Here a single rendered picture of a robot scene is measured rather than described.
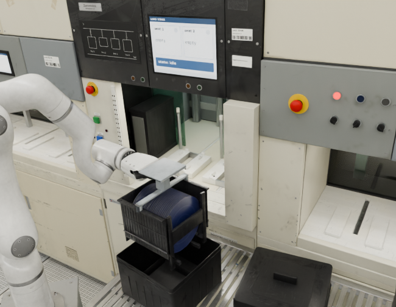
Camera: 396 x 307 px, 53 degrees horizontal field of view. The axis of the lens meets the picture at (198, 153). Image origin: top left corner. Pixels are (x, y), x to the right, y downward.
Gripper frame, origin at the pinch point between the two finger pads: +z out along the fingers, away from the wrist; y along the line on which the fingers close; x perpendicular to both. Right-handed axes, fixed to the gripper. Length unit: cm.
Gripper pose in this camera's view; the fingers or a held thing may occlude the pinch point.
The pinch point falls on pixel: (161, 173)
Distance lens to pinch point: 129.9
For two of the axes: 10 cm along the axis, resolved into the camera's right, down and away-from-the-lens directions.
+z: 7.8, 2.5, -5.7
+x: -0.4, -8.9, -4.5
